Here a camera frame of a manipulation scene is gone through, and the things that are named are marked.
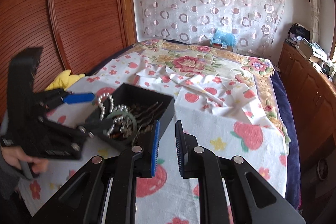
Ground clutter on cabinet top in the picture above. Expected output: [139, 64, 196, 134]
[286, 23, 335, 79]

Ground white fruit-print cloth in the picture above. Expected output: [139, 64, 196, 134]
[18, 49, 288, 224]

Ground metal hair pins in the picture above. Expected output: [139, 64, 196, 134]
[134, 101, 163, 135]

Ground floral bed quilt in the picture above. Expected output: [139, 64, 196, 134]
[133, 39, 291, 144]

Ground person's left hand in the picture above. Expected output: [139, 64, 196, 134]
[1, 146, 49, 174]

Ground brown wooden side cabinet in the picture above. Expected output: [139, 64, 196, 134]
[278, 43, 335, 169]

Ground brown wooden wardrobe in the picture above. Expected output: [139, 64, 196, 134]
[1, 0, 135, 111]

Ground pink circle-pattern curtain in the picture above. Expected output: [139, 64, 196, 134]
[134, 0, 285, 57]

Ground black jewelry box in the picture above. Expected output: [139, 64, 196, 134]
[82, 83, 174, 152]

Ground blue plastic bag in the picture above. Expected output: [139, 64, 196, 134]
[210, 28, 237, 48]

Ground white pearl necklace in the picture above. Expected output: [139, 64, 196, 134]
[97, 92, 129, 137]

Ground dark blue bed sheet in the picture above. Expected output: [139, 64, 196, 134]
[270, 71, 301, 209]

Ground yellow plush toy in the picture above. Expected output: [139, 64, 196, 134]
[45, 69, 85, 91]

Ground brown wooden bead bracelet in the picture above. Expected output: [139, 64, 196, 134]
[111, 118, 136, 139]

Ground green jade bangle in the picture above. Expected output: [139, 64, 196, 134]
[104, 110, 137, 139]

